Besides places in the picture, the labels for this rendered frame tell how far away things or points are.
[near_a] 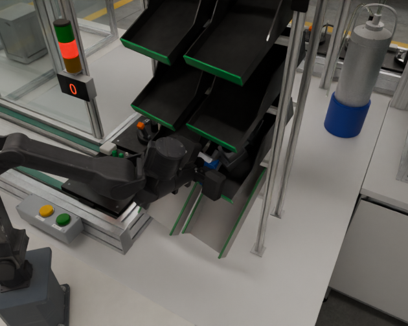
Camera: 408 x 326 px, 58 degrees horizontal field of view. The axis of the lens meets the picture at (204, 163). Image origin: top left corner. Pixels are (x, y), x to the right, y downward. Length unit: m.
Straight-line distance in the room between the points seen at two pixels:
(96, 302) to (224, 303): 0.36
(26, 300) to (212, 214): 0.50
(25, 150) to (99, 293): 0.60
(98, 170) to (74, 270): 0.58
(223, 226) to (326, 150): 0.71
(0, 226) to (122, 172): 0.27
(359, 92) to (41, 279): 1.25
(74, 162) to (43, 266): 0.39
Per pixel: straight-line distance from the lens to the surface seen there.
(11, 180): 1.41
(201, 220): 1.06
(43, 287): 0.98
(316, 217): 1.33
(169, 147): 0.67
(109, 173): 0.69
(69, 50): 1.25
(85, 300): 1.16
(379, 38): 1.49
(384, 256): 1.73
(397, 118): 1.89
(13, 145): 0.68
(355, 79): 1.54
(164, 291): 1.13
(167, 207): 1.09
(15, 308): 0.99
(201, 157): 0.83
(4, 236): 0.85
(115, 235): 1.14
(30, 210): 1.28
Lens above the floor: 1.86
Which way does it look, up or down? 43 degrees down
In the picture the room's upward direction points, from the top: straight up
